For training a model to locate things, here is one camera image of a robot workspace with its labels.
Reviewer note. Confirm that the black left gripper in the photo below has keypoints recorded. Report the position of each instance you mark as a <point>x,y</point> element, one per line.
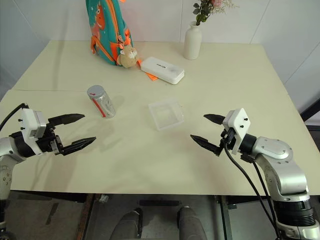
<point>48,143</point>

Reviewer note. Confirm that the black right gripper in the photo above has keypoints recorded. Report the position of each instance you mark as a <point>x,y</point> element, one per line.
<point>228,138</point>

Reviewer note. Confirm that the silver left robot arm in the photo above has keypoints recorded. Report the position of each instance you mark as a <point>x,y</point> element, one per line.
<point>7,147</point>

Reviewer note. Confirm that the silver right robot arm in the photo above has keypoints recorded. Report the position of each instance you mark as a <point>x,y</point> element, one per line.
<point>280,160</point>

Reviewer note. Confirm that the clear square plastic container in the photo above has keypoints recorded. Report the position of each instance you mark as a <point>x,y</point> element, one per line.
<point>166,115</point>

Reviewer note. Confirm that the white rectangular case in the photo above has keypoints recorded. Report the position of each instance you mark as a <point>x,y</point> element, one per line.
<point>162,70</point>

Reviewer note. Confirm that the black table crossbar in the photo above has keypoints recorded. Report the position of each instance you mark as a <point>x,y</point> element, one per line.
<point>160,203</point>

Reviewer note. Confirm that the white ceramic vase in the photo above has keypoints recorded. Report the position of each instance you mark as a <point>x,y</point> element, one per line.
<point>192,42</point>

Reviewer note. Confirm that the beige plush toy pendant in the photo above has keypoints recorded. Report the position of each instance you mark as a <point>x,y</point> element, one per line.
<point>127,57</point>

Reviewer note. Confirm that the dark rounded shape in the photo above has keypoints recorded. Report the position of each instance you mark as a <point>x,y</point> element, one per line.
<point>128,225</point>
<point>191,225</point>

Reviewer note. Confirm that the teal orange dinosaur backpack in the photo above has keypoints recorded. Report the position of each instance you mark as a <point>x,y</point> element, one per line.
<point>107,27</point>

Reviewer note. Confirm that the pink flowers with green leaves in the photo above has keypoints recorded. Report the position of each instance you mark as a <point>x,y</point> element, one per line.
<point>207,8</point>

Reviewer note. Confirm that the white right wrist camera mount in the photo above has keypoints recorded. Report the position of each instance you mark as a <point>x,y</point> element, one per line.
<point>238,125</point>

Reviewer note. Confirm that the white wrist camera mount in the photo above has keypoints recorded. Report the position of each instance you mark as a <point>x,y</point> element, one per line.
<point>28,118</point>
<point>238,125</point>

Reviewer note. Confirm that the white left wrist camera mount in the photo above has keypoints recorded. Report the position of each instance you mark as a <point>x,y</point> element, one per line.
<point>28,118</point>

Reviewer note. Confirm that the rusty brown table frame bar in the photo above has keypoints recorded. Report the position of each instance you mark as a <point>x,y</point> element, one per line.
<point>85,217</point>

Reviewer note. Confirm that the black table frame leg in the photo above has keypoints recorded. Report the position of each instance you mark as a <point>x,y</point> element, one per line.
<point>225,220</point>

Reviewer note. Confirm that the black furniture frame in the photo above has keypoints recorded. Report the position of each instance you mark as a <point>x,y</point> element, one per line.
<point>311,112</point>

